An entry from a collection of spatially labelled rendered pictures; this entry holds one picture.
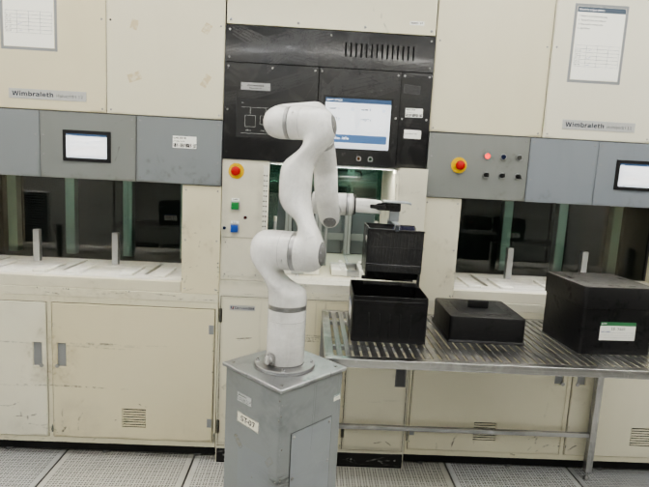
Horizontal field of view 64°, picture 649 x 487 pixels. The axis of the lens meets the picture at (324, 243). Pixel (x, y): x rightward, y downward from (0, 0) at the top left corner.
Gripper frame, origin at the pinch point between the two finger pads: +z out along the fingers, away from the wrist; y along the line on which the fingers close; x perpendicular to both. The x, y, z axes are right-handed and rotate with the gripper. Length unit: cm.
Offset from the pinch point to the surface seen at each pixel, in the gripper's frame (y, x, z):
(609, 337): 14, -43, 80
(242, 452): 47, -76, -48
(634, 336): 13, -42, 89
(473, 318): 9, -39, 31
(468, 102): -32, 45, 33
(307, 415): 50, -61, -28
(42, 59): -26, 52, -146
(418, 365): 31, -51, 8
